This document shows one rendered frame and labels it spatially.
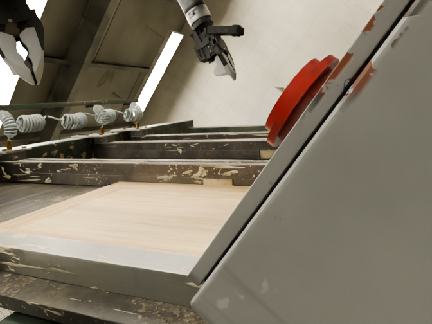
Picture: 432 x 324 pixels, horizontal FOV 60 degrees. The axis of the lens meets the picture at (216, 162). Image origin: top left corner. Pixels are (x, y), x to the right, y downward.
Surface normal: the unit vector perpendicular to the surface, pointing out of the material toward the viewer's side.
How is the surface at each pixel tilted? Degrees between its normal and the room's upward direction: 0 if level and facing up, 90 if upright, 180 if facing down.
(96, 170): 90
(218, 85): 90
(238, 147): 90
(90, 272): 90
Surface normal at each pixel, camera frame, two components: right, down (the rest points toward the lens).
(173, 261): -0.07, -0.98
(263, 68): -0.40, 0.16
